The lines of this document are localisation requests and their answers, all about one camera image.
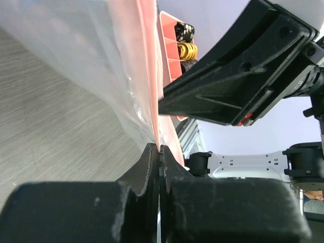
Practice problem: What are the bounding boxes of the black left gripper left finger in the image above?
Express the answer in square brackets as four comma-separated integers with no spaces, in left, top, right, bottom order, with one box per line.
[1,143,159,242]

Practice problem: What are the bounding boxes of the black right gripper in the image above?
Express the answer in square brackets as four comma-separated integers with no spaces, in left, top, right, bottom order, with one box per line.
[158,1,323,126]

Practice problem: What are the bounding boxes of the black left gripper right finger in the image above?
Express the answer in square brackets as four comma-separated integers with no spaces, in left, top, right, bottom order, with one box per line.
[160,146,312,242]

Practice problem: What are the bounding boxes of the clear pink-dotted zip bag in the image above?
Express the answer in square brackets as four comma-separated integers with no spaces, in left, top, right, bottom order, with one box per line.
[1,1,184,165]

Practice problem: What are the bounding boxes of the dark patterned rolled sock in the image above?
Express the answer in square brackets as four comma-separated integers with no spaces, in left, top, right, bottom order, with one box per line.
[180,60,197,74]

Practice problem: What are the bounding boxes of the pink compartment organizer box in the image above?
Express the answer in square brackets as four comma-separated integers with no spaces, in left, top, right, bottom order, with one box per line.
[158,11,198,121]

